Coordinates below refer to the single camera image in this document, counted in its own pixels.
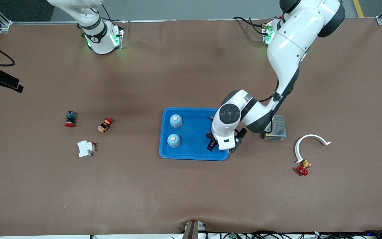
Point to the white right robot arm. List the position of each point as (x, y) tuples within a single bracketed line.
[(99, 39)]

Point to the metal table edge bracket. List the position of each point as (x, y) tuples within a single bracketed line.
[(192, 230)]

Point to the red push button blue body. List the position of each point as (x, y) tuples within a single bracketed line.
[(70, 117)]

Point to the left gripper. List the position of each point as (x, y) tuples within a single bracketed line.
[(212, 142)]

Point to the white curved plastic clip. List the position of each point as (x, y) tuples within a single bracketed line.
[(296, 149)]

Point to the white circuit breaker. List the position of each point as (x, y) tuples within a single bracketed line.
[(85, 149)]

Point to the orange black emergency stop button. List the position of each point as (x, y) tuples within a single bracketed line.
[(104, 126)]

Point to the green terminal connector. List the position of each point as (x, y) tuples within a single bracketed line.
[(232, 236)]

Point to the metal mesh power supply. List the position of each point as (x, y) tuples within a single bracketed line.
[(279, 129)]

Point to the blue dome call bell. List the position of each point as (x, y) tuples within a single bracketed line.
[(176, 123), (173, 142)]

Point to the blue plastic tray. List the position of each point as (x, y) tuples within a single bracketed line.
[(191, 132)]

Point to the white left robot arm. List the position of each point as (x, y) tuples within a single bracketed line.
[(293, 43)]

